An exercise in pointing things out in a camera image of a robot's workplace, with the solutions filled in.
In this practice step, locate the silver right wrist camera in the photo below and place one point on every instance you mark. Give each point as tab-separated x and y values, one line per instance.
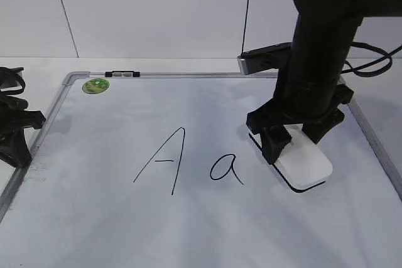
262	59

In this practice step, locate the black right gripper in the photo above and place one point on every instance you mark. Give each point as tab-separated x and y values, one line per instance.
317	119

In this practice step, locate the white board eraser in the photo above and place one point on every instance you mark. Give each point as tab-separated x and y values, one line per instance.
301	165

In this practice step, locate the white board with grey frame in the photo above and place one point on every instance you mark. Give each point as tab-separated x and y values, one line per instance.
161	172

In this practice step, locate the green round magnet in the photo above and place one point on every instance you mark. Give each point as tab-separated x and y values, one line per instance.
95	86

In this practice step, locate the black and clear board clip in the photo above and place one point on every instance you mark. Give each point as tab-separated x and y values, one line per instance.
122	74

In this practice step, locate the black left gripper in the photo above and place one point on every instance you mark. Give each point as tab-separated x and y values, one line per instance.
14	120

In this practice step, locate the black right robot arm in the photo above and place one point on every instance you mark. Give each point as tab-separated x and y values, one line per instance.
309	67

